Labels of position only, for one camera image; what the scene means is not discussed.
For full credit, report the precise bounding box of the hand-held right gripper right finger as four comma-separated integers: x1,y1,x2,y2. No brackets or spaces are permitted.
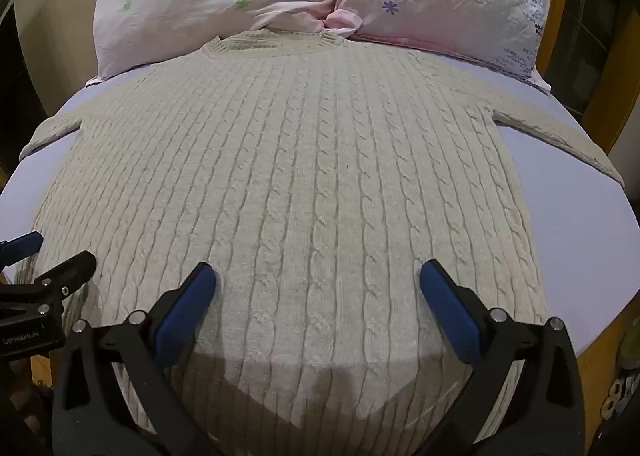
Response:
419,259,587,456

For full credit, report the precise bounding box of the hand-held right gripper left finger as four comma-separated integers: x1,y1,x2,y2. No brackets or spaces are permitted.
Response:
52,262,227,456

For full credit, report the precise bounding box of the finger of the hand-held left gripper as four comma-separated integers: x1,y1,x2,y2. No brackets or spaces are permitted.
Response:
0,251,98,305
0,231,44,267

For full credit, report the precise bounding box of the cream cable-knit sweater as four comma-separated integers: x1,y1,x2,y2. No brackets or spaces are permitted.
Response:
19,29,626,456

